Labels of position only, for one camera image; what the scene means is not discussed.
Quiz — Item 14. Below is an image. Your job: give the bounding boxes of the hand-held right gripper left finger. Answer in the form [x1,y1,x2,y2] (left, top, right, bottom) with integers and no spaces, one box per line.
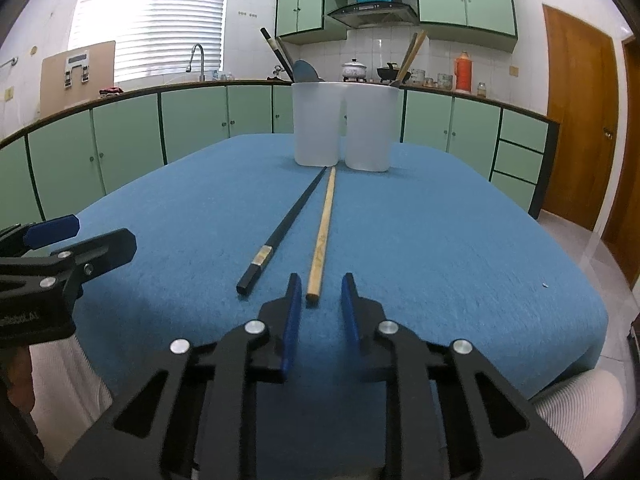
[60,272,303,480]

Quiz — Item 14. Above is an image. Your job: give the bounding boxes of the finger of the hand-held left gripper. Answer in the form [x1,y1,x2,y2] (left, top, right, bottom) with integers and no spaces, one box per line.
[0,214,81,261]
[50,228,137,301]

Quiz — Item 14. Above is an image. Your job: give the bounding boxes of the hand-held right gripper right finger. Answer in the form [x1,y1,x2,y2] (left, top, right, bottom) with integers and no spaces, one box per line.
[341,272,586,480]

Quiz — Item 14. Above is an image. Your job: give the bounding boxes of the wooden chopstick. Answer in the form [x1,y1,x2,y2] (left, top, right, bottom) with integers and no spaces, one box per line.
[305,166,337,307]
[395,34,418,83]
[400,29,429,83]

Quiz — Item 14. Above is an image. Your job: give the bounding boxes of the white plastic utensil holder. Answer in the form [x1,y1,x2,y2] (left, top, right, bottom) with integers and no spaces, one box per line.
[291,81,401,173]

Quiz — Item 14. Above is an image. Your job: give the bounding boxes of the metal spoon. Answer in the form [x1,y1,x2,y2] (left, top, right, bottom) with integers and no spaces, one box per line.
[292,60,326,83]

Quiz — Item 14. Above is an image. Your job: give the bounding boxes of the person's left leg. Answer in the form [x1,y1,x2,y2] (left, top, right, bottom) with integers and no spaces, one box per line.
[30,332,115,426]

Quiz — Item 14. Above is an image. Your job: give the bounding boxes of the person's leg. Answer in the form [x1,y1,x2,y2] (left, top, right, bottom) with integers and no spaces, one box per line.
[30,332,115,426]
[530,369,628,461]

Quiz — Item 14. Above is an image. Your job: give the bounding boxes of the blue tablecloth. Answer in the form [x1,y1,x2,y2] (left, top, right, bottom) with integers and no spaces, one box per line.
[67,132,610,480]

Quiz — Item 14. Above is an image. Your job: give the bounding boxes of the green base cabinets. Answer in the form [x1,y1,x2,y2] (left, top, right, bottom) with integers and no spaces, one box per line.
[0,80,560,241]

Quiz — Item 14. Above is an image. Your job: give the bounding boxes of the brown cardboard board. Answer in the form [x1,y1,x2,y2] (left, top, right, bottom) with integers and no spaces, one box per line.
[40,41,117,116]

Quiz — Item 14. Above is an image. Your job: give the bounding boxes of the metal kitchen faucet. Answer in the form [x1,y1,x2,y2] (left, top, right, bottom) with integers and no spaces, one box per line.
[187,43,207,82]

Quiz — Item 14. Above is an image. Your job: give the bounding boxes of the green drawer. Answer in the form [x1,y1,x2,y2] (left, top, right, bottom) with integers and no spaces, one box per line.
[490,171,540,211]
[495,140,545,183]
[500,109,550,153]

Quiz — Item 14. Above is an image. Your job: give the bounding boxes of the white window blind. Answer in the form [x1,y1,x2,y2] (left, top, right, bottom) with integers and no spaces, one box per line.
[67,0,231,83]

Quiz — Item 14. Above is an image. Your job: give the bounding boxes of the person's right leg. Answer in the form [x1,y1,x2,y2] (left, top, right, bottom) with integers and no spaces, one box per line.
[530,369,628,461]

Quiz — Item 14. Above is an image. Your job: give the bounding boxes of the white cooking pot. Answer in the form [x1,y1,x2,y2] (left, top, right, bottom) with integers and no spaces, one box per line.
[341,58,368,82]

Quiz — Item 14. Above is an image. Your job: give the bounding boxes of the black wok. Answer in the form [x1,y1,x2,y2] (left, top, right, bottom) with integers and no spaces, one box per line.
[376,62,413,83]

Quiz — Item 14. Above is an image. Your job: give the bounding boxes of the orange thermos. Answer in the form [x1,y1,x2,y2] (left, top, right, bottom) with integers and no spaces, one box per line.
[454,51,473,93]

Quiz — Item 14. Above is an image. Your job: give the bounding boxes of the wooden door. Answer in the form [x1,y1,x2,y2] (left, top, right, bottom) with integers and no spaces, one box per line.
[602,35,640,291]
[542,4,616,233]

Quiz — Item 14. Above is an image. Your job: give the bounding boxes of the range hood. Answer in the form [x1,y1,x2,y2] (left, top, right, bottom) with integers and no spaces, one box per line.
[325,2,420,29]

